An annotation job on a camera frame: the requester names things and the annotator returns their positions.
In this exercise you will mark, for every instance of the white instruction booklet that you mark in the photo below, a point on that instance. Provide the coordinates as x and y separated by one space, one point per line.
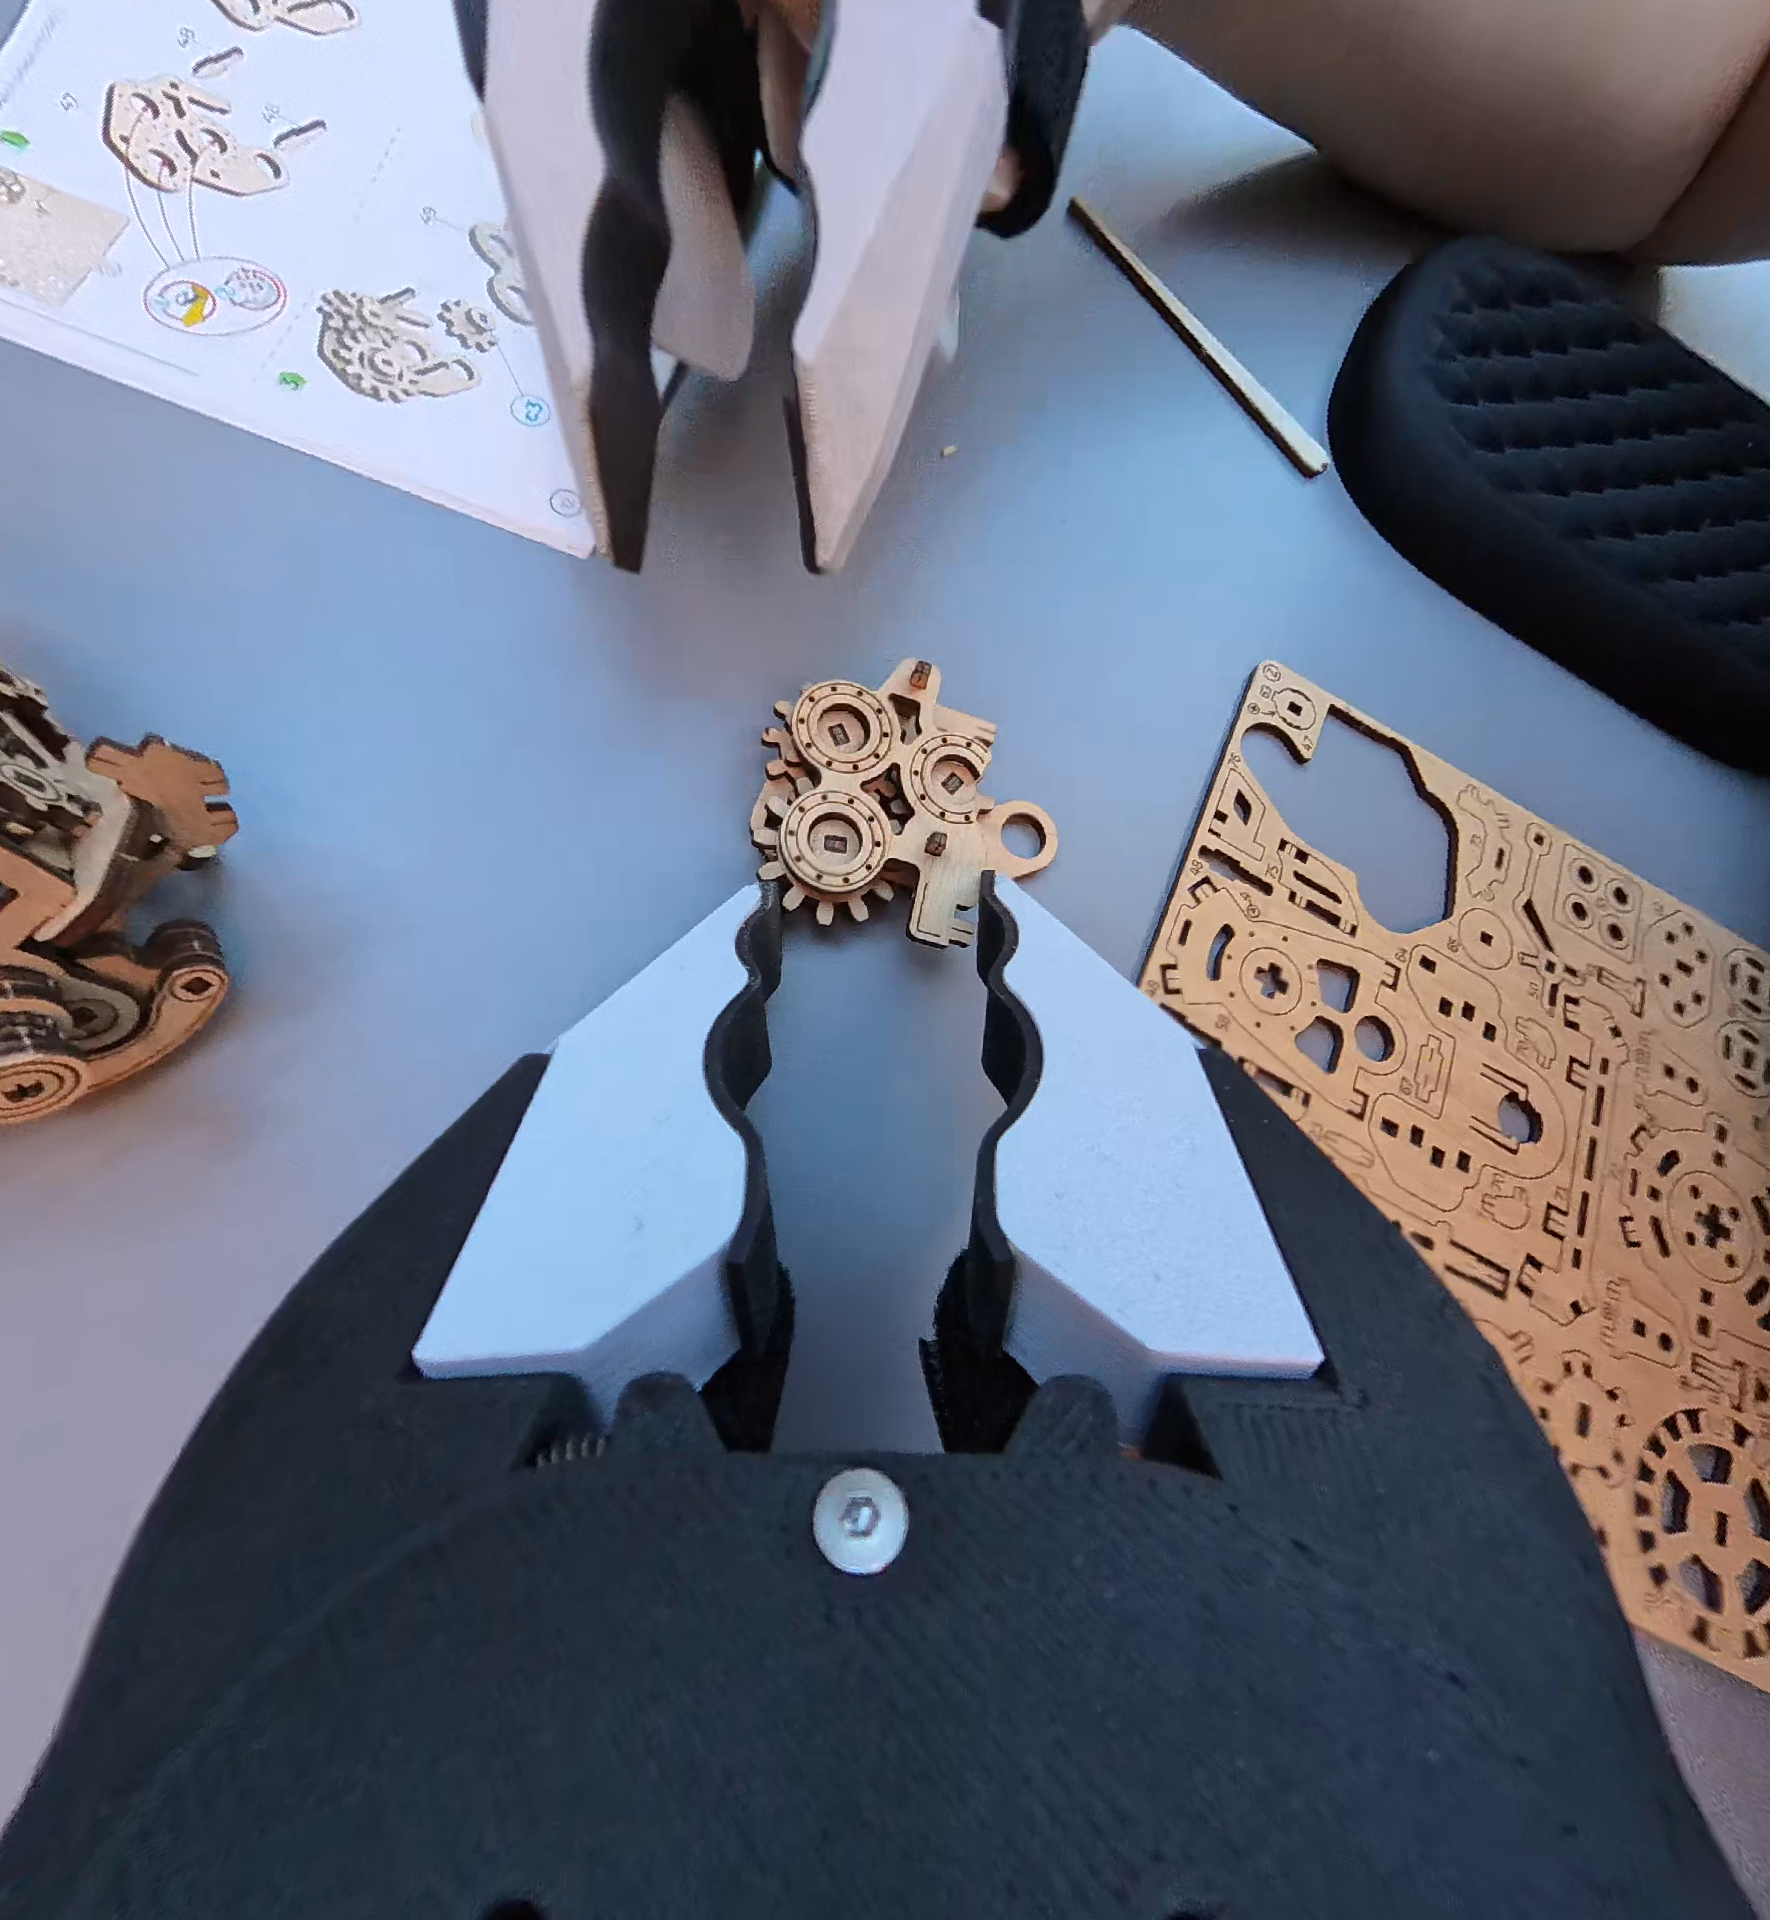
362 226

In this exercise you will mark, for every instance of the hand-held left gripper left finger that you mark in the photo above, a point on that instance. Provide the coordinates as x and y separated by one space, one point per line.
584 1200

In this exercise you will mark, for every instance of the partly built wooden model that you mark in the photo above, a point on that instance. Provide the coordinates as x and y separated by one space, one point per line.
16 989

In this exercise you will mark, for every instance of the thin wooden stick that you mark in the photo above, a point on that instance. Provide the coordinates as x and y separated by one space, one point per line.
1202 339

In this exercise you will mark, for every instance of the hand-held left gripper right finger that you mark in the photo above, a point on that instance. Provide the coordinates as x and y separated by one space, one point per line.
1157 1200

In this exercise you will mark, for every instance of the person's right forearm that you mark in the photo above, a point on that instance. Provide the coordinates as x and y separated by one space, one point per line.
1425 119

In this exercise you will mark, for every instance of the laser-cut wooden parts sheet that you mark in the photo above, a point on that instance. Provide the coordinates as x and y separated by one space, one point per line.
1559 1080

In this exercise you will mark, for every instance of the wooden gear assembly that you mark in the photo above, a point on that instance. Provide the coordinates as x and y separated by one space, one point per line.
833 904

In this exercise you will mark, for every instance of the person's right hand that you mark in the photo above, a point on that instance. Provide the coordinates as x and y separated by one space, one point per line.
788 74

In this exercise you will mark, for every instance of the black padded cushion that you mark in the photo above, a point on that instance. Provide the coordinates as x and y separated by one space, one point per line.
1604 495

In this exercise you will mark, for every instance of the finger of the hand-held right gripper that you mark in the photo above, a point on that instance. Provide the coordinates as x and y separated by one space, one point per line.
548 180
901 226

